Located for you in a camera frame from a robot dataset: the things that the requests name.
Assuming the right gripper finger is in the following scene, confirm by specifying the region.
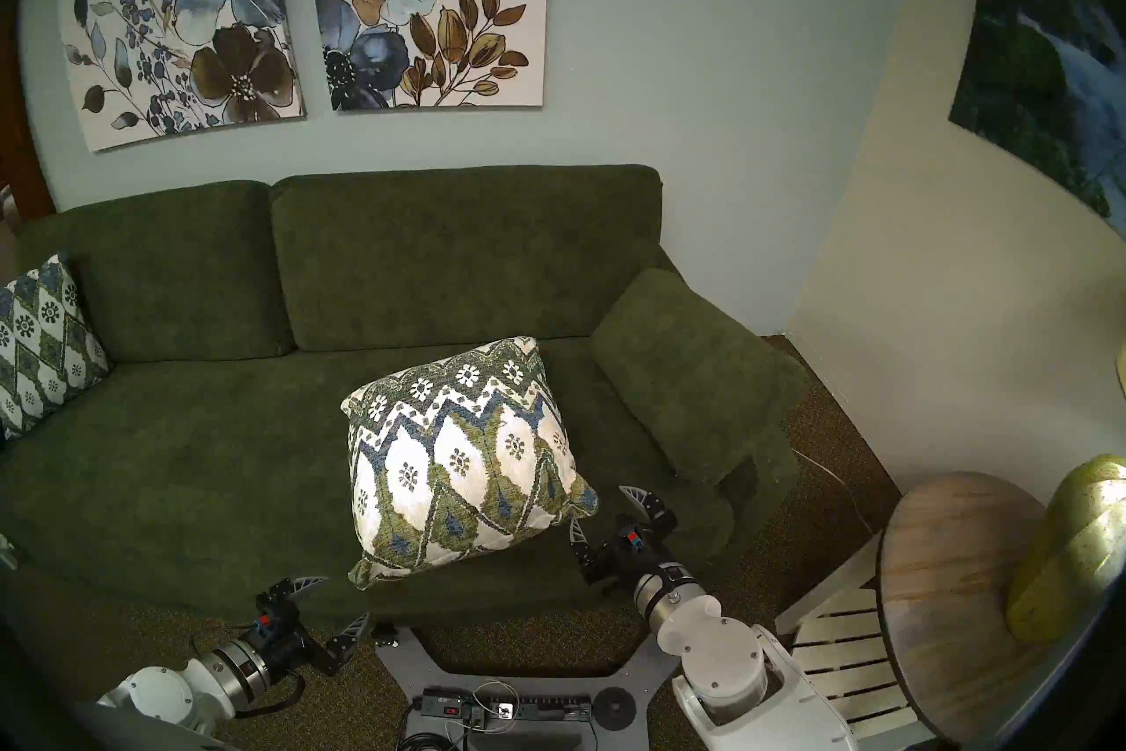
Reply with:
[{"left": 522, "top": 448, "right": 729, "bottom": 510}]
[
  {"left": 618, "top": 485, "right": 678, "bottom": 535},
  {"left": 567, "top": 516, "right": 601, "bottom": 585}
]

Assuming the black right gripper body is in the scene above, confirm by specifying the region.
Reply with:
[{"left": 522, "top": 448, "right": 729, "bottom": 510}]
[{"left": 581, "top": 513, "right": 680, "bottom": 588}]

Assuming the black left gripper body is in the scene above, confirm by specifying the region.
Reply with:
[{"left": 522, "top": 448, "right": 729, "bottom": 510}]
[{"left": 251, "top": 580, "right": 346, "bottom": 676}]

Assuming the green white patterned cushion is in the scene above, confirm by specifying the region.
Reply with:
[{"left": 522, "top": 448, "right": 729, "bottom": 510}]
[
  {"left": 341, "top": 336, "right": 599, "bottom": 590},
  {"left": 0, "top": 254, "right": 113, "bottom": 442}
]

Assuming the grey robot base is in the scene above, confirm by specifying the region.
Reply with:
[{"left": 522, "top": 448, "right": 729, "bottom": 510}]
[{"left": 374, "top": 622, "right": 678, "bottom": 751}]

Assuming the black round disc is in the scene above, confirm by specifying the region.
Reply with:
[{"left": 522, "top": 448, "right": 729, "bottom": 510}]
[{"left": 594, "top": 688, "right": 637, "bottom": 731}]

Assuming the black power strip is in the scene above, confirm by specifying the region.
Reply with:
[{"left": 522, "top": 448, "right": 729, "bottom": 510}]
[{"left": 418, "top": 692, "right": 592, "bottom": 725}]

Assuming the dark green fabric sofa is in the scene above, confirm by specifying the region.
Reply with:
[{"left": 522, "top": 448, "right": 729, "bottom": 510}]
[{"left": 0, "top": 164, "right": 810, "bottom": 627}]

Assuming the white slatted wooden chair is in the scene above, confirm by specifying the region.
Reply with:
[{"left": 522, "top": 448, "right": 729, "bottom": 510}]
[{"left": 774, "top": 534, "right": 938, "bottom": 751}]

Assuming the round wooden side table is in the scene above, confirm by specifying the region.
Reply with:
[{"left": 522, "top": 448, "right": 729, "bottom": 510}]
[{"left": 877, "top": 472, "right": 1052, "bottom": 746}]

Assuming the gold ceramic vase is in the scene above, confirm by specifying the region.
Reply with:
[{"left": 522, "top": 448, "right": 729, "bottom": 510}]
[{"left": 1005, "top": 454, "right": 1126, "bottom": 645}]

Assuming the floral canvas with dark flower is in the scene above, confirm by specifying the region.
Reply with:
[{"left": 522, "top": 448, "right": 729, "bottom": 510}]
[{"left": 57, "top": 0, "right": 307, "bottom": 152}]

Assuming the waterfall landscape poster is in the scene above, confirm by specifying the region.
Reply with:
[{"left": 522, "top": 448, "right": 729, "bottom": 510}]
[{"left": 948, "top": 0, "right": 1126, "bottom": 235}]

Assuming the black cable bundle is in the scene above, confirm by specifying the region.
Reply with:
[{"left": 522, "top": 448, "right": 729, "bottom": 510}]
[{"left": 396, "top": 705, "right": 458, "bottom": 751}]

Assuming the thin white cable loop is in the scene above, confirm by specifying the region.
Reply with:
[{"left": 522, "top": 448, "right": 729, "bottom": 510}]
[{"left": 466, "top": 681, "right": 520, "bottom": 734}]

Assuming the white floor cable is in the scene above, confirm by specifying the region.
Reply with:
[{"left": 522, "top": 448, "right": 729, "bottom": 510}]
[{"left": 792, "top": 446, "right": 876, "bottom": 535}]

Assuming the brown wooden door frame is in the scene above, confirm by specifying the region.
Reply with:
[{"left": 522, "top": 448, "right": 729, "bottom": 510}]
[{"left": 0, "top": 10, "right": 55, "bottom": 222}]

